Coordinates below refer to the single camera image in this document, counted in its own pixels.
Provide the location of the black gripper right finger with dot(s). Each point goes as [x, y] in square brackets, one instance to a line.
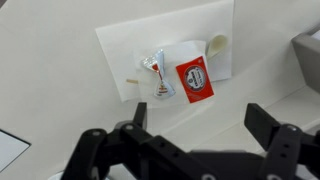
[286, 145]

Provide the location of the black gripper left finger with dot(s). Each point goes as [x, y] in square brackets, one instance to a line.
[145, 156]

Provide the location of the red sachet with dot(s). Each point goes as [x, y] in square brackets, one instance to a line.
[195, 80]

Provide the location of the silver crumpled sachet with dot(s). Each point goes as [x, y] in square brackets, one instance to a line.
[155, 63]

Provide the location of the patterned paper coffee cup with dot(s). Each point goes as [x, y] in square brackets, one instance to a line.
[170, 76]

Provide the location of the wooden stir stick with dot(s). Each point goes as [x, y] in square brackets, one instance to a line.
[132, 81]

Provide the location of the grey napkin holder box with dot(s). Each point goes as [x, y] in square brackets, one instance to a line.
[307, 50]

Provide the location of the white paper napkin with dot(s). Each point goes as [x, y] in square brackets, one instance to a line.
[181, 35]

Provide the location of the white spoon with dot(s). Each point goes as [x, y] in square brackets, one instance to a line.
[216, 45]

